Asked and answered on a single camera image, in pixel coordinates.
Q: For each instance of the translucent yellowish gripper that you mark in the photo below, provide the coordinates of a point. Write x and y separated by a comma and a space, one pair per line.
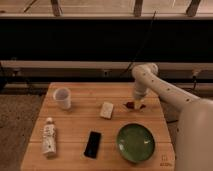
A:
138, 104

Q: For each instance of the translucent plastic cup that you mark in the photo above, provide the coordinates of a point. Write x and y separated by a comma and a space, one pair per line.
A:
62, 96

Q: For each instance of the red pepper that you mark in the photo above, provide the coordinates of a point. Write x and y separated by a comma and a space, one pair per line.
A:
130, 105

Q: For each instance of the white plastic bottle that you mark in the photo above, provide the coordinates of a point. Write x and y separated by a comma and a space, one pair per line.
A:
49, 138

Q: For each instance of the black rectangular phone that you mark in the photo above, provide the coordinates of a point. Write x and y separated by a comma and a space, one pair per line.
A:
92, 146

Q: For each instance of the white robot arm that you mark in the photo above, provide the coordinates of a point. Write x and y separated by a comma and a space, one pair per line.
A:
194, 139

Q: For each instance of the white sponge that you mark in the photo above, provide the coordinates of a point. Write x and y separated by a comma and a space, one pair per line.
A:
106, 110

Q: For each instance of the green bowl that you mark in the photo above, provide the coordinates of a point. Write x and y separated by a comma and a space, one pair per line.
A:
135, 143

